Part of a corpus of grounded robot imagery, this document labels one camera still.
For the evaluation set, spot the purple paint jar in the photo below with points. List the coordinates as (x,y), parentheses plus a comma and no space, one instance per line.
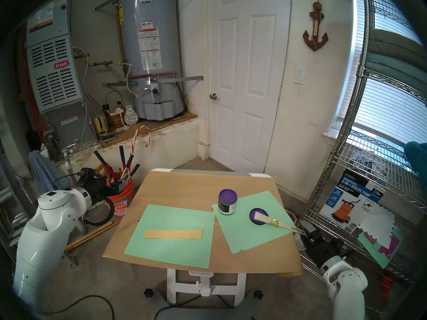
(227,206)

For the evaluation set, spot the white window blinds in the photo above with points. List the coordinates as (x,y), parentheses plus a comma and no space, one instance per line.
(393,106)

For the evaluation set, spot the orange vertical pipe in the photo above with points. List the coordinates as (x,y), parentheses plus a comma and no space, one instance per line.
(30,96)

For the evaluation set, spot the red plastic object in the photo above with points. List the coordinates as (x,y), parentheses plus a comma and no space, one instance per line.
(387,286)

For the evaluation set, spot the brown wooden ledge board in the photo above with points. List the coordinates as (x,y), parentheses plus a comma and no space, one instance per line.
(160,124)

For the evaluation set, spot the striped candy cane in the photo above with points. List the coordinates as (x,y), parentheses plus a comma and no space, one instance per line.
(134,141)

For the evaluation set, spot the magenta craft paper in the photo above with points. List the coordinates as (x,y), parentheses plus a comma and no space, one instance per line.
(393,244)

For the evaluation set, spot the red black bolt cutter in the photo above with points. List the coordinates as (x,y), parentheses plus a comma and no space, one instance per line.
(106,167)

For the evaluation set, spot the light wood slat piece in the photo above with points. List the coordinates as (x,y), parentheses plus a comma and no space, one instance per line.
(173,234)

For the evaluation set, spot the white grey table frame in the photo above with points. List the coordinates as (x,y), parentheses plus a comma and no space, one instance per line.
(201,282)

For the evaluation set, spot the teal cloth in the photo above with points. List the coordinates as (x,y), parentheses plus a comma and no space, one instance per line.
(417,156)

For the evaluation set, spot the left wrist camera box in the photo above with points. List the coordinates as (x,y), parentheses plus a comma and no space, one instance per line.
(87,176)

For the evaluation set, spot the black grip silver tool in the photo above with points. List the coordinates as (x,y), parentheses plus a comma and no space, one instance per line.
(129,161)

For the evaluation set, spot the orange plastic bucket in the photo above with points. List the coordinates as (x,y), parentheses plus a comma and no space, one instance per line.
(121,206)

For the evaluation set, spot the wooden floor sticks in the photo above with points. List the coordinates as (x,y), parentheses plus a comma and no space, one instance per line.
(90,236)

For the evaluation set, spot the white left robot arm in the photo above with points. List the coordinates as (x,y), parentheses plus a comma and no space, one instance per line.
(43,242)

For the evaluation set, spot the purple jar lid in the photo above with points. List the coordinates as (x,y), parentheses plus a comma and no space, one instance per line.
(262,224)

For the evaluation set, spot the white light switch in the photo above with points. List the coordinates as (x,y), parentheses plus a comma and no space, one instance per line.
(300,75)

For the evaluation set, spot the grey water heater tank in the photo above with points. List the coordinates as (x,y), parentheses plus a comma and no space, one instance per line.
(150,89)

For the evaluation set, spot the yellow gas pipe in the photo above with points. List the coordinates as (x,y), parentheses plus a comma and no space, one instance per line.
(106,62)

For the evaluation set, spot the large green paper sheet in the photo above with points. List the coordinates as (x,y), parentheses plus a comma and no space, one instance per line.
(166,252)

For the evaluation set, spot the green craft paper scrap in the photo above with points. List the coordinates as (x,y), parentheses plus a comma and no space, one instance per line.
(375,252)

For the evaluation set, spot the grey bryant furnace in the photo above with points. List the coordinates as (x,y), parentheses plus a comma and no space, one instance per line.
(53,82)

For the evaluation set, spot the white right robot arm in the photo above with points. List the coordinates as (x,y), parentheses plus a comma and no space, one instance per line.
(347,289)

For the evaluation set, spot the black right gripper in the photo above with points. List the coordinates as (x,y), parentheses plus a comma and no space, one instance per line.
(320,251)

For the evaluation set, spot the brown anchor wall decoration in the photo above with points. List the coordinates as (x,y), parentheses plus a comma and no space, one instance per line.
(315,29)

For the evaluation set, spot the blue cloth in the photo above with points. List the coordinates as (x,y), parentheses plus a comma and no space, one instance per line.
(45,176)

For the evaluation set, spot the utility pump box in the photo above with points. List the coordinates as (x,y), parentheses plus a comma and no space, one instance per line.
(360,196)

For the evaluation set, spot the white panel door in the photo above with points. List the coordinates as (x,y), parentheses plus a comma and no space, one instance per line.
(247,89)

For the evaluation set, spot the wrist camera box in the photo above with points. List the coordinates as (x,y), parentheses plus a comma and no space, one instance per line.
(87,176)
(339,247)

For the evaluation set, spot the foil wrapped object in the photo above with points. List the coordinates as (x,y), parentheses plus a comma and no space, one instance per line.
(130,116)

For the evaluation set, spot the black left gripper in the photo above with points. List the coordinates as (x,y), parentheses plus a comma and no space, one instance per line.
(101,188)

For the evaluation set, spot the small green paper sheet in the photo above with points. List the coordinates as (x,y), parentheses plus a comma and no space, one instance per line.
(243,236)

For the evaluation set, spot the aluminium ladder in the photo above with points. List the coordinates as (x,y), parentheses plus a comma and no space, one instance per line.
(10,202)

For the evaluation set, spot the grey green cushion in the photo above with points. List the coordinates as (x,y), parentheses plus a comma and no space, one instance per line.
(393,69)
(393,42)

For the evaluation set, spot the white scalloped paper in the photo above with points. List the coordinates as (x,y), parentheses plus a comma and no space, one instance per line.
(377,222)

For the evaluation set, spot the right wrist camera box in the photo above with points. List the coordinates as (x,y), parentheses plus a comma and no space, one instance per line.
(339,247)

